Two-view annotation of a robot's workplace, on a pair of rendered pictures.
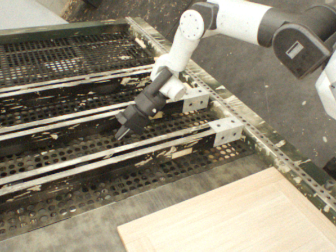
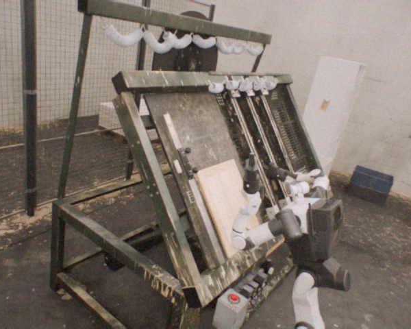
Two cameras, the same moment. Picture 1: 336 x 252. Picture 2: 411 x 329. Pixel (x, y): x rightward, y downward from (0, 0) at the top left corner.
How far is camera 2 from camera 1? 176 cm
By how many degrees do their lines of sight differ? 28
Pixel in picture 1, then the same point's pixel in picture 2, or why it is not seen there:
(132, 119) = (272, 168)
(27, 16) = (323, 142)
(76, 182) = (244, 147)
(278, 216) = not seen: hidden behind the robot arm
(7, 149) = (251, 124)
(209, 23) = (316, 175)
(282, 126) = (281, 302)
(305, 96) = not seen: hidden behind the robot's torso
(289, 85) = not seen: hidden behind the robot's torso
